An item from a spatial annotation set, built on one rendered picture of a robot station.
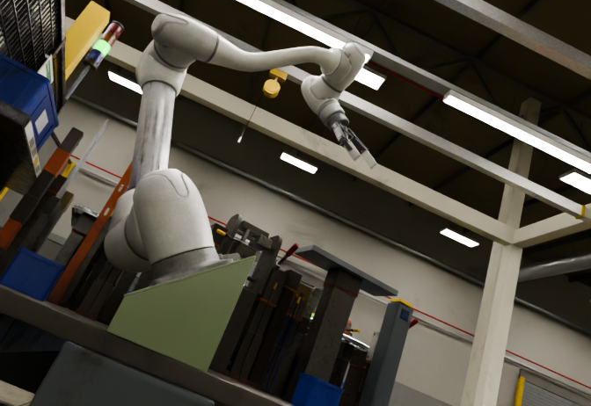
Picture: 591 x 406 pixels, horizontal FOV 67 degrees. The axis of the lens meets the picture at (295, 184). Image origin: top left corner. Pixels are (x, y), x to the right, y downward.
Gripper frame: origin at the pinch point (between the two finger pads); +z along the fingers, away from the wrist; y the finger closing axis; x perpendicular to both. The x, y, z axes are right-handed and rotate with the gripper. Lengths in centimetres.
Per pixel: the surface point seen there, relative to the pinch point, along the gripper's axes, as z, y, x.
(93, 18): -138, -30, 60
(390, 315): 44, 20, 30
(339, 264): 25.2, -4.4, 26.5
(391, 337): 51, 16, 32
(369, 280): 33.3, 5.9, 24.2
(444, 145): -99, 294, -7
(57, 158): -36, -68, 63
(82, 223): -24, -54, 78
